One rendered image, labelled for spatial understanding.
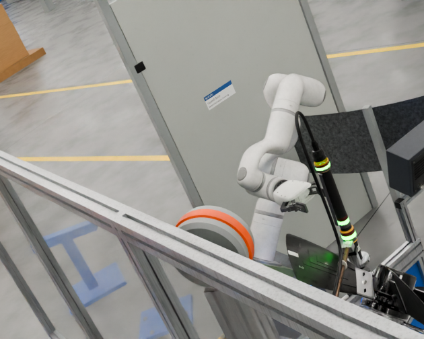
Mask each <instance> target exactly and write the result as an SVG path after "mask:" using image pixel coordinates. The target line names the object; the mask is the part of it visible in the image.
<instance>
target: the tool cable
mask: <svg viewBox="0 0 424 339"><path fill-rule="evenodd" d="M298 115H300V116H301V118H302V120H303V122H304V124H305V126H306V128H307V130H308V133H309V136H310V138H311V141H312V142H314V141H315V139H314V136H313V134H312V131H311V129H310V126H309V124H308V121H307V120H306V117H305V116H304V115H303V114H302V113H301V112H300V111H297V112H296V113H295V126H296V130H297V134H298V137H299V141H300V143H301V145H302V149H303V151H304V154H305V156H306V160H307V162H308V165H309V167H310V170H311V173H312V175H313V178H314V181H315V183H316V186H317V189H318V191H319V193H320V197H321V199H322V202H323V204H324V207H325V209H326V212H327V215H328V218H329V220H330V223H331V225H332V229H333V231H334V235H335V237H336V241H337V245H338V249H339V262H338V270H337V277H336V280H335V283H334V289H333V292H332V295H334V296H335V295H336V292H337V287H338V283H339V278H340V275H341V268H342V265H345V270H346V269H347V263H346V262H345V261H344V260H343V253H342V248H341V242H340V239H339V235H338V233H337V229H336V227H335V224H334V221H333V219H332V216H331V213H330V211H329V208H328V205H327V203H326V200H325V197H324V195H323V192H322V189H321V187H320V184H319V181H318V178H317V176H316V173H315V171H314V168H313V166H312V162H311V160H310V157H309V155H308V152H307V149H306V146H305V144H304V140H303V138H302V134H301V131H300V128H299V120H298Z"/></svg>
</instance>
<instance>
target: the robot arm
mask: <svg viewBox="0 0 424 339"><path fill-rule="evenodd" d="M263 94H264V98H265V100H266V102H267V104H268V105H269V107H270V108H271V115H270V118H269V123H268V126H267V131H266V135H265V138H264V139H263V140H262V141H260V142H257V143H255V144H253V145H252V146H250V147H249V148H248V149H247V150H246V151H245V153H244V154H243V156H242V159H241V162H240V166H239V168H238V173H237V182H238V184H239V185H240V186H241V187H243V188H245V190H246V191H247V193H249V194H251V195H253V196H257V197H260V198H259V199H258V200H257V202H256V206H255V210H254V215H253V218H252V224H251V227H250V230H251V232H252V234H253V237H254V257H253V259H252V260H254V261H255V262H259V263H262V264H268V265H271V266H281V265H282V264H281V262H276V261H273V260H274V257H275V252H276V249H277V244H278V240H279V235H280V232H281V226H282V223H283V218H284V214H285V212H291V211H295V212H297V211H301V212H304V213H308V208H307V206H306V203H307V202H309V201H310V200H312V199H313V197H314V196H315V194H319V195H320V193H319V191H318V189H317V186H316V183H315V181H313V182H310V183H308V182H309V179H310V172H309V169H308V168H307V166H306V165H304V164H303V163H300V162H298V161H293V160H289V159H283V158H280V157H277V156H280V155H282V154H284V153H286V152H288V151H290V150H291V149H292V148H293V147H294V146H295V144H296V142H297V138H298V134H297V130H296V126H295V113H296V112H297V111H298V110H299V105H302V106H307V107H316V106H319V105H321V104H322V103H323V101H324V99H325V97H326V88H325V86H324V85H323V83H322V82H320V81H319V80H317V79H313V78H310V77H305V76H302V75H298V74H295V73H292V74H289V75H286V74H280V73H275V74H272V75H270V76H269V77H268V78H267V80H266V81H265V83H264V87H263ZM313 188H315V189H316V191H313Z"/></svg>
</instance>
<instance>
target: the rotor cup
mask: <svg viewBox="0 0 424 339"><path fill-rule="evenodd" d="M378 268H380V270H379V273H378V276H377V277H376V274H377V271H378ZM389 269H390V270H391V271H393V272H394V273H395V274H396V275H397V276H398V277H400V275H402V279H401V280H402V281H404V282H405V283H406V284H407V286H408V287H409V288H410V289H411V290H413V288H414V285H415V282H416V279H417V277H416V276H413V275H411V274H407V273H405V272H402V271H399V270H396V269H394V268H391V267H388V266H385V265H382V264H378V265H377V267H376V271H375V273H374V277H373V287H374V300H372V299H368V298H366V297H362V298H361V301H360V302H361V303H362V304H363V305H366V306H368V307H371V308H372V309H375V310H378V311H381V312H383V313H386V314H388V315H391V316H394V317H398V318H400V319H405V320H408V318H409V315H408V314H407V313H405V312H403V311H401V310H399V308H398V304H397V302H396V300H395V301H394V300H393V299H392V295H393V292H392V289H391V287H390V284H389V282H388V281H389V280H392V281H394V274H393V273H391V272H390V271H389ZM394 282H395V281H394Z"/></svg>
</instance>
